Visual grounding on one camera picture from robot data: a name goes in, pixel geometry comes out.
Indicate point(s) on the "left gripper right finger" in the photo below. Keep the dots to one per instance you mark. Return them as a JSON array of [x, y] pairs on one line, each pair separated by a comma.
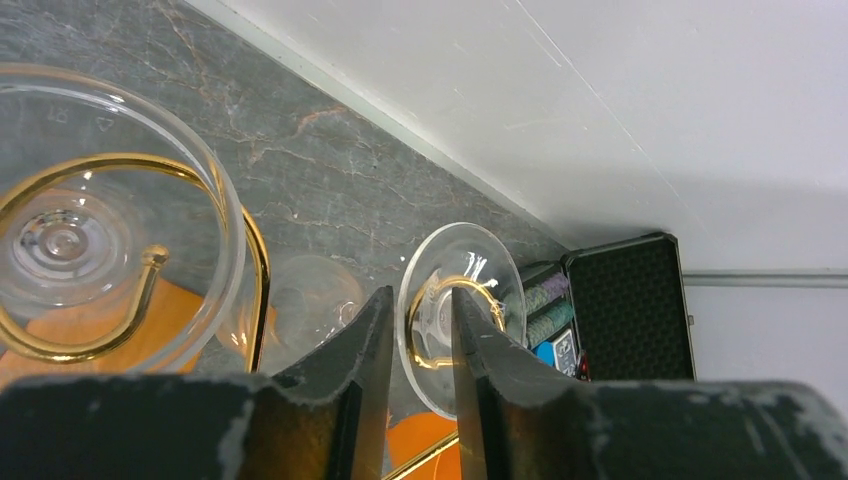
[[519, 418]]

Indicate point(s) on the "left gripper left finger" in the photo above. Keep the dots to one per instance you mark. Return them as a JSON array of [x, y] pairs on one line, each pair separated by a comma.
[[323, 417]]

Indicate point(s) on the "orange plastic wine glass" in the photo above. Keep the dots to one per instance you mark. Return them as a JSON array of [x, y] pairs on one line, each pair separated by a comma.
[[414, 434]]

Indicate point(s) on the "clear wine glass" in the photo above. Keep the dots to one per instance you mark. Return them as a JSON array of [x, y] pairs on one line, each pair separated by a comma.
[[82, 239], [312, 298]]

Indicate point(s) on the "wooden rack base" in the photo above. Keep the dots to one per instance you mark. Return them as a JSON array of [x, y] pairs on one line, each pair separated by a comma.
[[171, 309]]

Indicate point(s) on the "black poker chip case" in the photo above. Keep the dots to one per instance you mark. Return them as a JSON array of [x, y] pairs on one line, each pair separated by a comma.
[[613, 312]]

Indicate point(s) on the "gold wire wine glass rack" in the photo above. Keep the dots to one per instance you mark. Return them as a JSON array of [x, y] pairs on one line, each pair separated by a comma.
[[153, 260]]

